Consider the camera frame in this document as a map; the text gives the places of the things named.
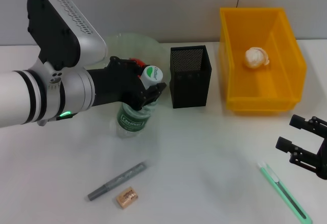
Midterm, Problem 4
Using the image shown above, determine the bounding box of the green utility knife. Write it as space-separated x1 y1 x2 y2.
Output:
257 160 313 224

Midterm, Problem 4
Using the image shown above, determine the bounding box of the grey marker pen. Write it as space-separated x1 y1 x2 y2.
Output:
87 161 148 202

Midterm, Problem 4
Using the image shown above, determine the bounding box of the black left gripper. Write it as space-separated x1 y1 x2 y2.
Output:
86 56 168 110

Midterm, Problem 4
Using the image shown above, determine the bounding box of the red-orange pumpkin toy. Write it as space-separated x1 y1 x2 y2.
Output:
129 57 146 78

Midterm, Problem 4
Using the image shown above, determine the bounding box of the beige eraser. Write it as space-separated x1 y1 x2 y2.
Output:
114 187 138 209

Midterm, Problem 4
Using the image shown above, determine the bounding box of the white paper ball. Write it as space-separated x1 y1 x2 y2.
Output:
244 46 271 69

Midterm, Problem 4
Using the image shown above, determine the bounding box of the black mesh pen holder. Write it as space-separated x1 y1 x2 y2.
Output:
170 44 213 109

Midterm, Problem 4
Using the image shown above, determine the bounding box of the green glass fruit plate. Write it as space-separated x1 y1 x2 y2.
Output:
101 32 171 99

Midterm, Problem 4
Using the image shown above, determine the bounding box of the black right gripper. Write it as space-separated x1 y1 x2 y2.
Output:
275 114 327 180

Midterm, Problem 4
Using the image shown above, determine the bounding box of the clear green-label water bottle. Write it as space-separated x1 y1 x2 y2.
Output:
116 65 164 139

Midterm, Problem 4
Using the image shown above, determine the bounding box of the yellow plastic bin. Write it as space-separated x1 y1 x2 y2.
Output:
219 6 307 114

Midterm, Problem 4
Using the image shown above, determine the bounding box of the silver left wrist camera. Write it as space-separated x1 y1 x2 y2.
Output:
27 0 108 70

